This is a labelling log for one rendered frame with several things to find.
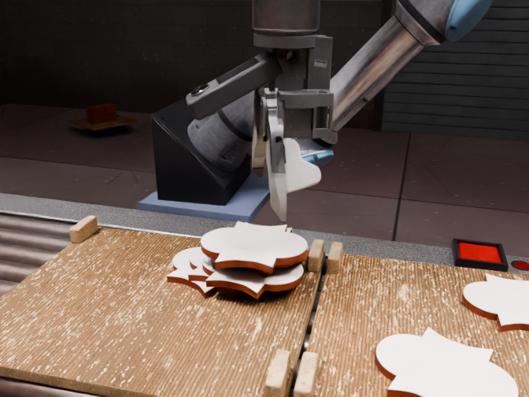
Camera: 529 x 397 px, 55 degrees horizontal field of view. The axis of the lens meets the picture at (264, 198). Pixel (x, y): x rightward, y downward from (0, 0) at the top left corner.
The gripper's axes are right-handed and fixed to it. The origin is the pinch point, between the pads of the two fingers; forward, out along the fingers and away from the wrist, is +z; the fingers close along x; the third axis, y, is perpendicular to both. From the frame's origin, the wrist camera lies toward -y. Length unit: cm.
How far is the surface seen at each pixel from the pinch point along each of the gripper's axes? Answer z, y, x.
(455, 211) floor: 108, 168, 216
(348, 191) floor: 109, 112, 264
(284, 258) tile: 7.1, 2.1, -3.3
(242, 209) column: 20.7, 3.6, 44.1
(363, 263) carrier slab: 13.6, 16.3, 4.8
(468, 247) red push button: 14.1, 35.7, 7.8
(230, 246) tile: 7.0, -4.3, 1.1
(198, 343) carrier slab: 13.8, -9.4, -9.6
